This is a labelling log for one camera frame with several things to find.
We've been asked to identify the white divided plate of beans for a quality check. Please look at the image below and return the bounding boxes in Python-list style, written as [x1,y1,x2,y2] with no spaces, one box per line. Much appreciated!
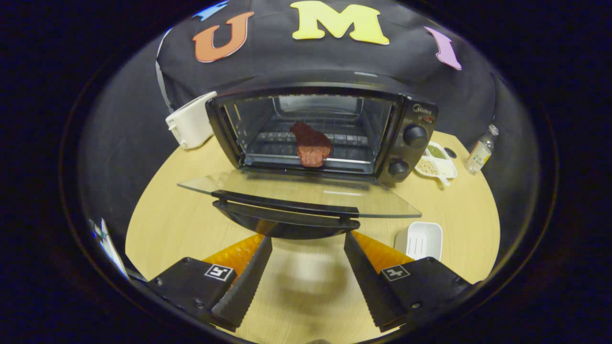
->
[415,141,458,187]

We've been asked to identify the clear plastic bottle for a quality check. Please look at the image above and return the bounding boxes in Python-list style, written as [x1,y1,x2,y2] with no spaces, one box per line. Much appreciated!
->
[466,124,499,175]

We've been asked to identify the black toaster oven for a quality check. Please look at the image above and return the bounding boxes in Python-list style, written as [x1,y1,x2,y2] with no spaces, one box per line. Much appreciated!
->
[177,84,438,240]

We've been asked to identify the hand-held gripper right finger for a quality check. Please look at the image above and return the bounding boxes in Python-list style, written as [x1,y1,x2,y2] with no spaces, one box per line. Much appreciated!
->
[343,231,474,333]

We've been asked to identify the white rectangular tray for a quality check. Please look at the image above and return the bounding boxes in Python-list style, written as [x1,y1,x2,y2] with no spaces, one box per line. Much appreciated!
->
[394,221,444,261]

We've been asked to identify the red meat steak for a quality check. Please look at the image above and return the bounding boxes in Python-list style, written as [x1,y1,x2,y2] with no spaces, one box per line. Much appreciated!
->
[290,121,333,168]

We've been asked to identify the white toaster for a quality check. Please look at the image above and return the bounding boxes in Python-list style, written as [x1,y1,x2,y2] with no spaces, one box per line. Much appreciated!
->
[165,91,218,150]

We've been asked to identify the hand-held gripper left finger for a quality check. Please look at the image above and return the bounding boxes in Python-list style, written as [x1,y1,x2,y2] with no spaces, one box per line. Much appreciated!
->
[146,234,273,333]

